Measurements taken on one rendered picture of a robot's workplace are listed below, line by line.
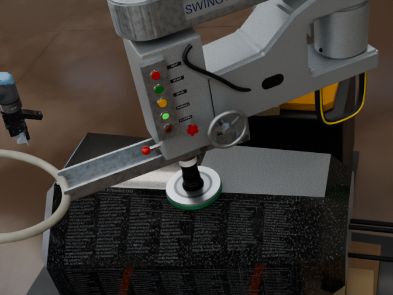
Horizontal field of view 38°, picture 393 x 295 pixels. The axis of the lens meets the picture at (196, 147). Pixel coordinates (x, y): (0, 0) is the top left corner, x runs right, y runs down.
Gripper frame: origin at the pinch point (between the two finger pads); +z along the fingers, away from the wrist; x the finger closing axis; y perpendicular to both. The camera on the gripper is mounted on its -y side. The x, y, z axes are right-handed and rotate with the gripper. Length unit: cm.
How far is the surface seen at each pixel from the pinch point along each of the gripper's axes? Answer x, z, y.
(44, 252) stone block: 42, 27, 14
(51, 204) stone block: 35.2, 9.2, 4.1
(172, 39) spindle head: 83, -75, -39
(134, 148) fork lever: 69, -29, -25
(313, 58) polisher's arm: 84, -48, -93
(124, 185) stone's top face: 53, 0, -24
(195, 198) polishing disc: 84, -8, -40
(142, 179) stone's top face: 55, -1, -31
